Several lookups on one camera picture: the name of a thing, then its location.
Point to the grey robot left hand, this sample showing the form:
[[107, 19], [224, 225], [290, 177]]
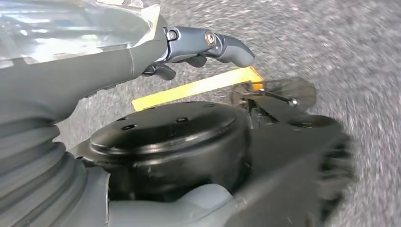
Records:
[[62, 72]]

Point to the ribbed grey left arm sleeve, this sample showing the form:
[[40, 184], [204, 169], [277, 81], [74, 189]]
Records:
[[31, 175]]

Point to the yellow floor tape square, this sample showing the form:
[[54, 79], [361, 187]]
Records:
[[194, 87]]

